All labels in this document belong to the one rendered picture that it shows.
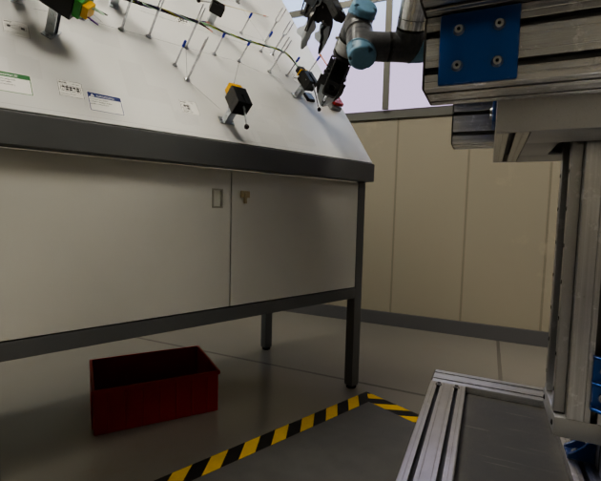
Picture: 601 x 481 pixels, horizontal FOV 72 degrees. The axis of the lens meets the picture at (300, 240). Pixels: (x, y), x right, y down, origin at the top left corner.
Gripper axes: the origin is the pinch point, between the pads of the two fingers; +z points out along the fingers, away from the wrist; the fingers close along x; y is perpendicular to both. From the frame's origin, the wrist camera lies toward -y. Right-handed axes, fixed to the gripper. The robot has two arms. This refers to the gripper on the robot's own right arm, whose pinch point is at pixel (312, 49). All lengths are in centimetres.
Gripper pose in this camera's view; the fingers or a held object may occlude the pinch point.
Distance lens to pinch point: 154.8
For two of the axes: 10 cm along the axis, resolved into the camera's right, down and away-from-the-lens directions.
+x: -7.1, 1.2, -7.0
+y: -6.4, -5.4, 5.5
